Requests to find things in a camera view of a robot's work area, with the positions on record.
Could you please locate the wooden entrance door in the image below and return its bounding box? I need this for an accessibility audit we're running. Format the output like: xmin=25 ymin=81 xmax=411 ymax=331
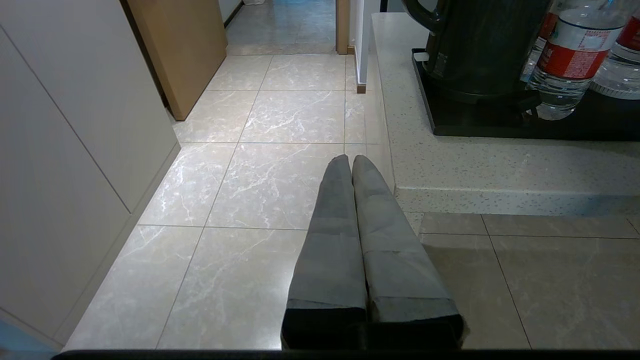
xmin=120 ymin=0 xmax=228 ymax=122

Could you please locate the black electric kettle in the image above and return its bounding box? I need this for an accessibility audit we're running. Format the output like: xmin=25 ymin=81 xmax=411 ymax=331
xmin=401 ymin=0 xmax=551 ymax=105

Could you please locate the beige shoe cabinet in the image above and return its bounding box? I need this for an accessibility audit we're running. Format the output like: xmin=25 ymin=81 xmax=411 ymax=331
xmin=0 ymin=0 xmax=182 ymax=351

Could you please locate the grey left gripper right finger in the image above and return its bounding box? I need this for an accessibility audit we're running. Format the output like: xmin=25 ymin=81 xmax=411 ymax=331
xmin=351 ymin=155 xmax=466 ymax=350

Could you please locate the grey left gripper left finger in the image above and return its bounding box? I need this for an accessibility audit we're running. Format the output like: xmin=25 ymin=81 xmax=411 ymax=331
xmin=281 ymin=154 xmax=368 ymax=350

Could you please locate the black rectangular serving tray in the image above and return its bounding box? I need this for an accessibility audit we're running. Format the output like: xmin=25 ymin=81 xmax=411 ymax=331
xmin=411 ymin=48 xmax=640 ymax=142

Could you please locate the wooden door frame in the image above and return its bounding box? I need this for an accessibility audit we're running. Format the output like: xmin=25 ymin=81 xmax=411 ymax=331
xmin=336 ymin=0 xmax=351 ymax=55

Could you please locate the clear red-capped water bottle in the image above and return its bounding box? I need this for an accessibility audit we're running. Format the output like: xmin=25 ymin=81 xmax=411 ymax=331
xmin=525 ymin=0 xmax=628 ymax=121
xmin=520 ymin=0 xmax=561 ymax=83
xmin=590 ymin=0 xmax=640 ymax=96

